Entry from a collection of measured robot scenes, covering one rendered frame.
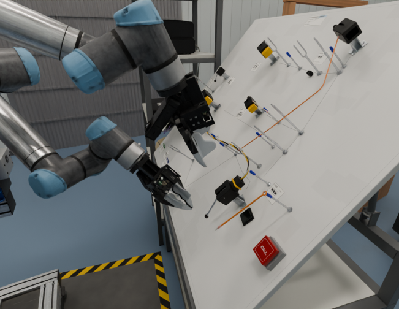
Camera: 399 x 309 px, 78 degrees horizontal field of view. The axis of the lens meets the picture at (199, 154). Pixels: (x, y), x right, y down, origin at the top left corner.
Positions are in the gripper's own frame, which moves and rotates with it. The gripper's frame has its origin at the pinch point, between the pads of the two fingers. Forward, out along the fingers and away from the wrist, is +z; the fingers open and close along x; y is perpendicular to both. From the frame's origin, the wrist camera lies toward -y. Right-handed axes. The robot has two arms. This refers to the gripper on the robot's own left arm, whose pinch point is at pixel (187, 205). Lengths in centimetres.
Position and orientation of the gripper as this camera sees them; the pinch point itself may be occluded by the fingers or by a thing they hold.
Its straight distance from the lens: 75.6
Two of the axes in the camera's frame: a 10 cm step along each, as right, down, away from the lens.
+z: 7.3, 6.6, 1.6
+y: 3.7, -1.9, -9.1
